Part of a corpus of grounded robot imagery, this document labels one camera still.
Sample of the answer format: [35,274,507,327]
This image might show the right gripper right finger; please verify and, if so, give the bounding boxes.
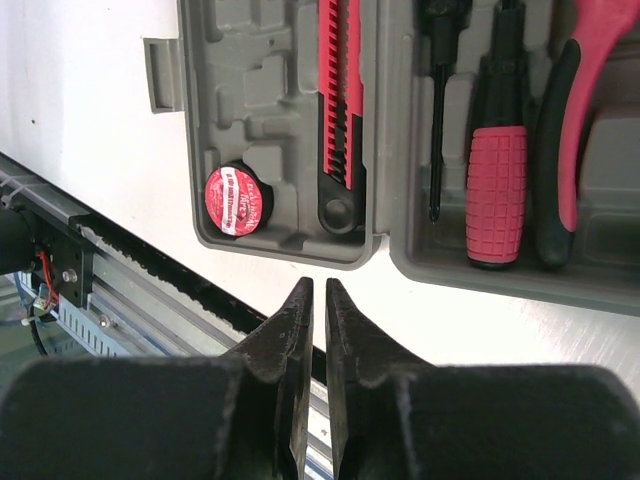
[326,279,639,479]

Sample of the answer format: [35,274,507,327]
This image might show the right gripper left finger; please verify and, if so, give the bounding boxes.
[1,278,313,479]

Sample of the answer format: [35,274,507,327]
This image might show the red electrical tape roll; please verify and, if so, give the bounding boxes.
[204,160,274,237]

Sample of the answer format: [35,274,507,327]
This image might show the red utility knife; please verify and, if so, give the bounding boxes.
[317,0,366,235]

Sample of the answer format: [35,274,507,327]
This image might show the red black screwdriver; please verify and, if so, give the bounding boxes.
[466,1,527,270]
[418,0,472,223]

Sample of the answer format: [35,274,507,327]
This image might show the grey plastic tool case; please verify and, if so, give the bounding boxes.
[144,1,639,316]

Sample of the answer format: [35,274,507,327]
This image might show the red handled pliers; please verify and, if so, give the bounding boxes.
[533,1,639,269]

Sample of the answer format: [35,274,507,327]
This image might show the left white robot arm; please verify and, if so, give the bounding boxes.
[0,209,35,275]

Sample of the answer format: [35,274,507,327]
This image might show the aluminium mounting rail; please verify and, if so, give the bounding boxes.
[1,158,332,479]

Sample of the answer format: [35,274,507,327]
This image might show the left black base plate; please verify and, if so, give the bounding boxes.
[36,213,94,308]

